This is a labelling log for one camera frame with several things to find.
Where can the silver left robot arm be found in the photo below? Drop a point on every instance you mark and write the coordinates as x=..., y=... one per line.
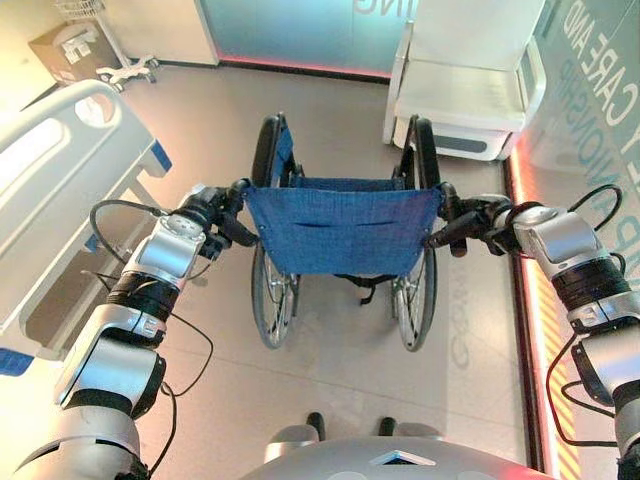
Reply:
x=125, y=320

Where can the blue fabric wheelchair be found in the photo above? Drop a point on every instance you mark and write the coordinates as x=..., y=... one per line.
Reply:
x=345, y=235

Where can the white wheeled stand base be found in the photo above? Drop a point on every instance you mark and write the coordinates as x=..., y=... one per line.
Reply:
x=127, y=72

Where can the silver robot torso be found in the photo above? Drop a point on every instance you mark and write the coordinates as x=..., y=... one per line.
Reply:
x=380, y=457

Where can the brown cardboard box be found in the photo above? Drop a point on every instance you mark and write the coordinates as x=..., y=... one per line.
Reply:
x=75, y=52

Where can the black right robot foot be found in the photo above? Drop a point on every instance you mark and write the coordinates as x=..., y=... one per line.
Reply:
x=387, y=426

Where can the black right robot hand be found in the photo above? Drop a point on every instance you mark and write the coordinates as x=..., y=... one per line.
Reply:
x=470, y=220

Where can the black left robot foot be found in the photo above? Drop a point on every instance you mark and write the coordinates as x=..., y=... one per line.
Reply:
x=315, y=425

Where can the white bedside cabinet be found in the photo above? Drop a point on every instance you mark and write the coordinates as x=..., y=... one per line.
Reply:
x=460, y=85

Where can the black robot foot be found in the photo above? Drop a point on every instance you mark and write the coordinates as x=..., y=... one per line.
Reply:
x=315, y=425
x=387, y=426

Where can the white hospital bed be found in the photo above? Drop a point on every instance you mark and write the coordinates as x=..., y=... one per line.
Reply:
x=60, y=200

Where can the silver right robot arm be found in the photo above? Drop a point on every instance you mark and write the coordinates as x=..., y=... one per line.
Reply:
x=590, y=280

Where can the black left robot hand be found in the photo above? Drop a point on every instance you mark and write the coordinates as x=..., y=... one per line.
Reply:
x=215, y=204

